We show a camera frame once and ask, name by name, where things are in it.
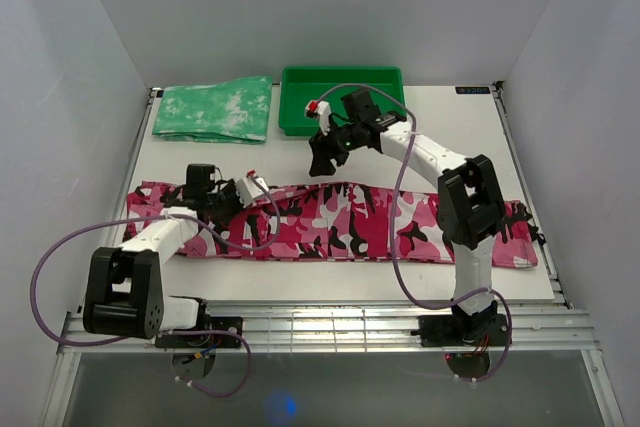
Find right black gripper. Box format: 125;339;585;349
310;118;363;177

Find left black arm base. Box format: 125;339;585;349
154;315;245;350

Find dark label sticker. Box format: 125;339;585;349
455;86;491;95

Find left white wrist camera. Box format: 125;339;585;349
235;171;269;208

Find aluminium rail frame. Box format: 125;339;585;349
57;81;601;427

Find folded green white trousers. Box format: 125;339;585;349
152;76;272;144

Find green plastic tray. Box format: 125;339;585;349
277;64;405;139

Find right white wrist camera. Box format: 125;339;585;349
305;100;332;136

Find pink camouflage trousers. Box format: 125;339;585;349
124;179;546;269

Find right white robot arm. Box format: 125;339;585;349
304;83;512;344

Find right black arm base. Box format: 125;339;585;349
410;314;509;347

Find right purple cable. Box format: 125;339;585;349
314;82;514;384

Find purple cable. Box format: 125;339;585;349
30;174;282;398
314;82;514;384

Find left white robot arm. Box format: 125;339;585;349
83;164;262;347

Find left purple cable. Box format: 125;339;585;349
30;174;282;398

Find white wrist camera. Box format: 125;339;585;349
305;100;332;136
235;171;269;208

